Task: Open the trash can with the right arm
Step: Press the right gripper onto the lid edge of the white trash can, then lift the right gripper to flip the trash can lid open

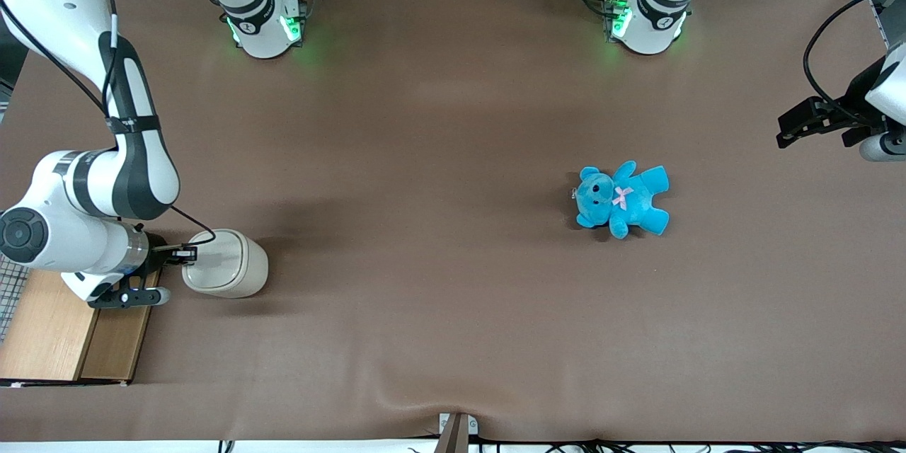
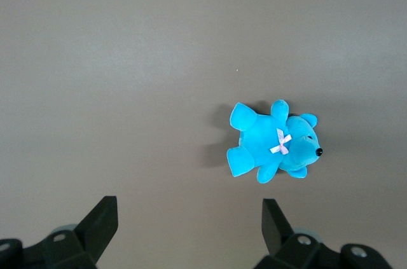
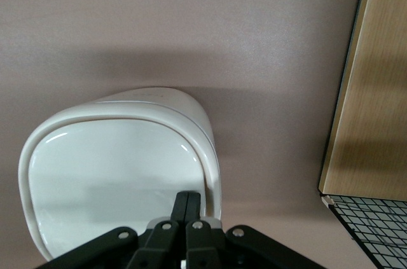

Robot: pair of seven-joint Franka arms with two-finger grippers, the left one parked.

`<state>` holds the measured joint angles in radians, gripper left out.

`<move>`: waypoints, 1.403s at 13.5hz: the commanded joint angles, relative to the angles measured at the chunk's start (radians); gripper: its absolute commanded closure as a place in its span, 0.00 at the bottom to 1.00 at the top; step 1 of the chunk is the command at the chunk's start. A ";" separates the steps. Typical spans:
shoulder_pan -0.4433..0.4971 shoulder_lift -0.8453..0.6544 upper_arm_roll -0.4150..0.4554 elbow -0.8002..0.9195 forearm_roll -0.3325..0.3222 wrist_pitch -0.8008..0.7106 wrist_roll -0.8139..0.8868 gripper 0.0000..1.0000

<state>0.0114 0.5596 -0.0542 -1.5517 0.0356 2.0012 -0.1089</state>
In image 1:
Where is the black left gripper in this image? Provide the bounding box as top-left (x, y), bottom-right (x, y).
top-left (776, 60), bottom-right (885, 149)

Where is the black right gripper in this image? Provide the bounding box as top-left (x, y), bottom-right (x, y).
top-left (117, 232), bottom-right (197, 291)

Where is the cream swing-lid trash can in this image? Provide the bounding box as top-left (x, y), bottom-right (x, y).
top-left (182, 229), bottom-right (269, 299)

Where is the wooden stepped shelf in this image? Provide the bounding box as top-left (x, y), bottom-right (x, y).
top-left (0, 269), bottom-right (164, 386)

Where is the blue plush teddy bear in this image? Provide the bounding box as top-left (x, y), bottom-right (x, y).
top-left (574, 161), bottom-right (670, 240)

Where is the brown table cover mat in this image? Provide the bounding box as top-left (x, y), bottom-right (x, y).
top-left (0, 0), bottom-right (906, 443)

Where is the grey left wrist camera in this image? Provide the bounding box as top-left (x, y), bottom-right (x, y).
top-left (859, 131), bottom-right (906, 162)

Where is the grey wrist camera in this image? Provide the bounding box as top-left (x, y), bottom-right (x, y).
top-left (859, 131), bottom-right (906, 162)
top-left (88, 285), bottom-right (171, 309)

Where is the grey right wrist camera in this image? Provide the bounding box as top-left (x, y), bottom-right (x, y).
top-left (88, 285), bottom-right (171, 309)

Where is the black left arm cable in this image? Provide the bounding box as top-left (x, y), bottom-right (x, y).
top-left (803, 0), bottom-right (906, 121)

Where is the black wire mesh basket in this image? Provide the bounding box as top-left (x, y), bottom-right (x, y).
top-left (0, 255), bottom-right (29, 340)

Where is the metal table edge bracket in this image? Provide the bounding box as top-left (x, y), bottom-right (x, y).
top-left (439, 413), bottom-right (478, 453)

